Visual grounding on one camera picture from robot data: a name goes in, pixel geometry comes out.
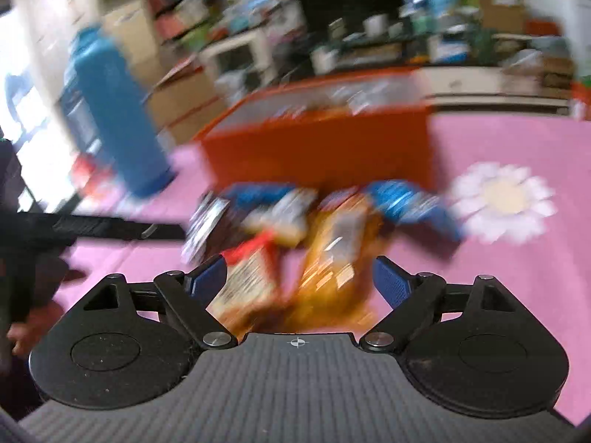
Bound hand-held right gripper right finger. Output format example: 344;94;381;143
359;255;518;354

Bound pile of snack packets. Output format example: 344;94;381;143
182;180;467;333

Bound white glass-door cabinet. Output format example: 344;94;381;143
201;30;274;99

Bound open brown cardboard box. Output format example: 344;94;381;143
480;0;528;37

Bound white cup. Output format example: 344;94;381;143
362;14;389;38

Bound person's left hand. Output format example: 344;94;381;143
7;258;88;357

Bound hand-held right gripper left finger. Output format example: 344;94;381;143
83;254;238;350

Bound blue and white cartons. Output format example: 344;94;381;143
399;0;459;33

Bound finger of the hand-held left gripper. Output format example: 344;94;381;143
46;213;186;243

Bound pink flowered tablecloth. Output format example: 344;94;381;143
55;113;591;430

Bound stacked brown cardboard boxes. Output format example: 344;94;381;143
147;62;223;146

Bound orange cardboard box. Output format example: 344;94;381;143
194;67;435;195

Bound blue thermos flask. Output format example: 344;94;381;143
68;25;177;198

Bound low television stand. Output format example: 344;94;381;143
272;32;573;112

